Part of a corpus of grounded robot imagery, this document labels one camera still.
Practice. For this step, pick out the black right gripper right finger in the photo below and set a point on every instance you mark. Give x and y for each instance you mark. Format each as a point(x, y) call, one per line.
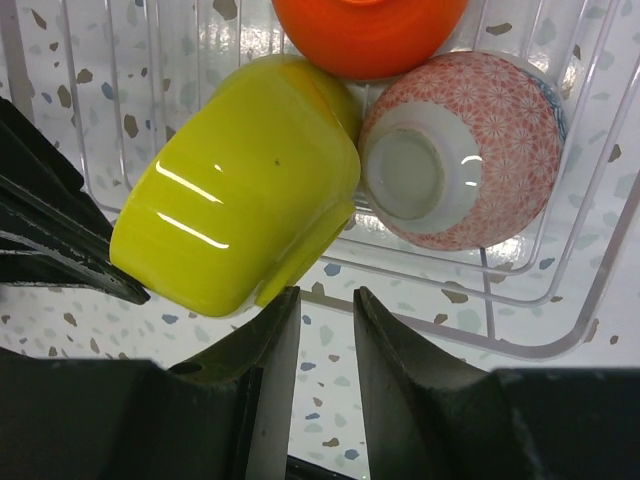
point(430, 415)

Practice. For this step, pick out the lime green bowl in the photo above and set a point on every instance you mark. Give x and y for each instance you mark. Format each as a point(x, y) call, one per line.
point(248, 194)

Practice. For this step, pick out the pink white ceramic bowl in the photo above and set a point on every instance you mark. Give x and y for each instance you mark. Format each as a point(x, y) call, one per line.
point(463, 152)

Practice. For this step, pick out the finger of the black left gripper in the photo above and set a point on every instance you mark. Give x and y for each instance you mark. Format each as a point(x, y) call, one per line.
point(52, 233)

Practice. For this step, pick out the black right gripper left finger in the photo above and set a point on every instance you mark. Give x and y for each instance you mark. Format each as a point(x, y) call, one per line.
point(224, 413)

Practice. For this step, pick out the white wire dish rack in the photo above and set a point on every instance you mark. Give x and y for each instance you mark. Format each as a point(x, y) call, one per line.
point(110, 82)

